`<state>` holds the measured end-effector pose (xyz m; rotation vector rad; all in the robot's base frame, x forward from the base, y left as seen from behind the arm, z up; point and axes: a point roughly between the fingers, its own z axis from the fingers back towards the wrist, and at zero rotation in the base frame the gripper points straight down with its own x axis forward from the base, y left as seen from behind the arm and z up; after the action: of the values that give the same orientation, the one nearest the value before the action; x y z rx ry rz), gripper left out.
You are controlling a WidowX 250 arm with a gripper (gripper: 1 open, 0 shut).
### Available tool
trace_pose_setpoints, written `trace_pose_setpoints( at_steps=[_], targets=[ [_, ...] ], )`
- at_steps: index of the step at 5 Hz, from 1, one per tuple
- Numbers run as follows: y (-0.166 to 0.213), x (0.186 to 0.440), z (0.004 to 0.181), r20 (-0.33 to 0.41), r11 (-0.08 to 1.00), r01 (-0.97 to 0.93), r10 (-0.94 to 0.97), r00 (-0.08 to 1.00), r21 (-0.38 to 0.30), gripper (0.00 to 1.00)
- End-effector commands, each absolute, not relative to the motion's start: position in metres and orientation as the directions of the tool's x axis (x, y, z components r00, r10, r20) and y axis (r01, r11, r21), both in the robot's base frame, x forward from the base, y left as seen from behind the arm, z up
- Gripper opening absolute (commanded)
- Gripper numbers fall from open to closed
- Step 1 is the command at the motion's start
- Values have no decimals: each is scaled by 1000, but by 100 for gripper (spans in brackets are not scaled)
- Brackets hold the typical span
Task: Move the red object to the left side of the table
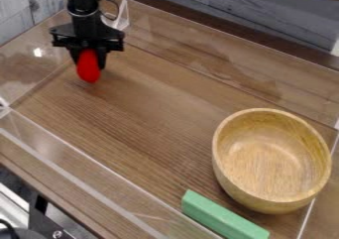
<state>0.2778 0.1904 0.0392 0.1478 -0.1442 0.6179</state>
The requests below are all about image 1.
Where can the black metal table leg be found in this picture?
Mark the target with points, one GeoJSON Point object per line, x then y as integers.
{"type": "Point", "coordinates": [51, 222]}

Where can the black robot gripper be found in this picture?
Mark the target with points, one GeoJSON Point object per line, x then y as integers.
{"type": "Point", "coordinates": [85, 32]}

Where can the green foam block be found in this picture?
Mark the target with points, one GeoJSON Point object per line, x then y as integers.
{"type": "Point", "coordinates": [217, 218]}

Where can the light wooden bowl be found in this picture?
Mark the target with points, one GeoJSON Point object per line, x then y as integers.
{"type": "Point", "coordinates": [271, 160]}

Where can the clear acrylic barrier walls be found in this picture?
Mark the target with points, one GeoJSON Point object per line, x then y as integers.
{"type": "Point", "coordinates": [115, 149]}

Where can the clear acrylic corner bracket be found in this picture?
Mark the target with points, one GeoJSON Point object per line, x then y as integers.
{"type": "Point", "coordinates": [119, 20]}

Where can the red felt tomato toy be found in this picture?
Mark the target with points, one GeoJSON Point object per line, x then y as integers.
{"type": "Point", "coordinates": [88, 70]}

